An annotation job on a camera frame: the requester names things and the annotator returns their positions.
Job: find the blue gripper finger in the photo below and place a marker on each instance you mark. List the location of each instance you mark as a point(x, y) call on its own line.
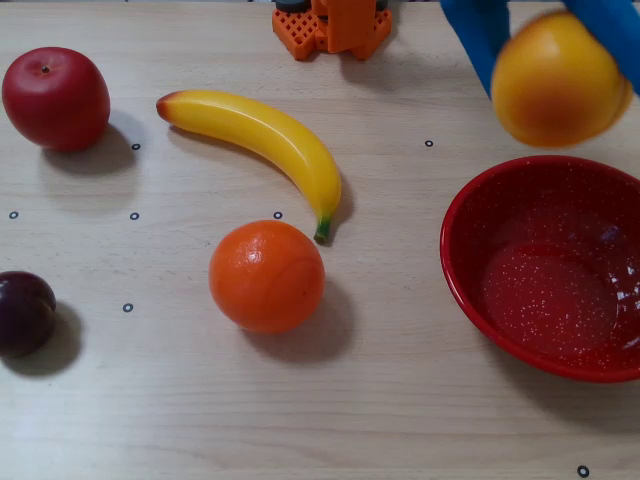
point(620, 30)
point(475, 30)

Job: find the yellow orange toy peach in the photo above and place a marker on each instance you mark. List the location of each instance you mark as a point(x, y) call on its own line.
point(555, 85)

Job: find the orange robot base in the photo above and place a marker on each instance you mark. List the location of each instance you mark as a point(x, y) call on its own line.
point(295, 35)

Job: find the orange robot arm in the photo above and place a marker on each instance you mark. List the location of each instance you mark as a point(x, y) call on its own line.
point(350, 25)

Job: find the red speckled enamel bowl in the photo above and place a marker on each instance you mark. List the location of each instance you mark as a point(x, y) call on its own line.
point(540, 280)

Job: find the yellow toy banana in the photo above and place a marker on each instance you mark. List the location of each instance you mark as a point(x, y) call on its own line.
point(260, 130)

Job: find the orange toy orange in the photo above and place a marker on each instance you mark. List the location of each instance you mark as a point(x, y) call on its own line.
point(267, 277)

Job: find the red toy apple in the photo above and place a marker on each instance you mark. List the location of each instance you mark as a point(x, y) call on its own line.
point(55, 100)

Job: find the dark purple toy plum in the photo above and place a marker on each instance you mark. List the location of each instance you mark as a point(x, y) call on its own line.
point(25, 315)

